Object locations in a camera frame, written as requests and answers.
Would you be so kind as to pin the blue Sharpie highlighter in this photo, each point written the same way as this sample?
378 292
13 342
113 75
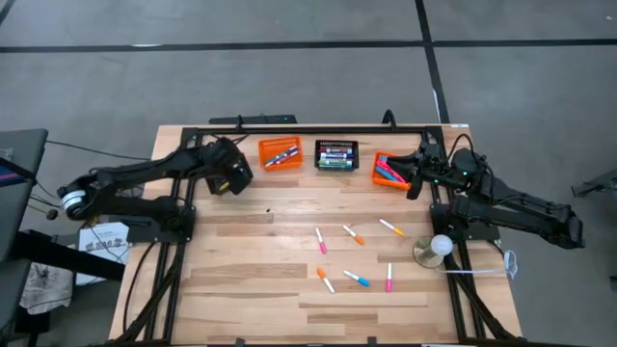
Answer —
384 174
383 159

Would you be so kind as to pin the purple-capped white thin marker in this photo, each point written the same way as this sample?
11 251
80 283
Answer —
288 152

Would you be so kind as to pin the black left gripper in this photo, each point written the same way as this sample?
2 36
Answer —
224 159

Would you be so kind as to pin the red thin dry-erase marker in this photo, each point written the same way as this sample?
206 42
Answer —
276 160

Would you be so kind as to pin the brass lamp with white bulb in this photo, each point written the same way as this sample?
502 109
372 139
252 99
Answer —
441 245

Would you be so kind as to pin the black clamp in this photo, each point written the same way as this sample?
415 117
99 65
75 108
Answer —
389 115

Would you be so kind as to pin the red Expo marker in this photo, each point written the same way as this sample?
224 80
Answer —
332 151

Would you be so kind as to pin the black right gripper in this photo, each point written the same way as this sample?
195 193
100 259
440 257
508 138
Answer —
438 168

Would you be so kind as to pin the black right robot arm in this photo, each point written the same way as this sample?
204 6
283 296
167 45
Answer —
520 212

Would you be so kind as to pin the patterned cloth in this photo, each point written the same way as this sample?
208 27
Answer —
45 289

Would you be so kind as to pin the orange slotted plastic basket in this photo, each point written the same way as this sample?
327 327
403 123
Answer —
270 144
378 185

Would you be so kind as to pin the yellow-capped white thin marker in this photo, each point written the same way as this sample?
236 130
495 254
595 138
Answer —
224 186
390 227

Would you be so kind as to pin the black bar device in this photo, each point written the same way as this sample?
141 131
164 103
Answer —
260 119

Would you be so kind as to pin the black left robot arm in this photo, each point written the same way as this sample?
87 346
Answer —
144 171

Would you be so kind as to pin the green thin marker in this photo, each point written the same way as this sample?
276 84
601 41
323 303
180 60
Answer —
284 158

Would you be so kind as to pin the black-capped white thin marker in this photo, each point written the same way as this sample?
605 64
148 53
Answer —
282 156

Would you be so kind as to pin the blue-capped white thin marker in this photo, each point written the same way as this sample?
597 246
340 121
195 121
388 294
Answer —
356 277

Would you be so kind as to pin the pink wide marker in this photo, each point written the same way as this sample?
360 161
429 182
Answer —
337 148

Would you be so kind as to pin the grey side table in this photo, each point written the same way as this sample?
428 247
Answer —
19 202

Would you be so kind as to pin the pink highlighter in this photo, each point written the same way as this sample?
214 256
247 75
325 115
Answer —
388 168

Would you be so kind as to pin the white paper sheet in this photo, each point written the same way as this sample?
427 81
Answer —
103 241

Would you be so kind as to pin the light green Expo marker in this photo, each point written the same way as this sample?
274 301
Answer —
335 166

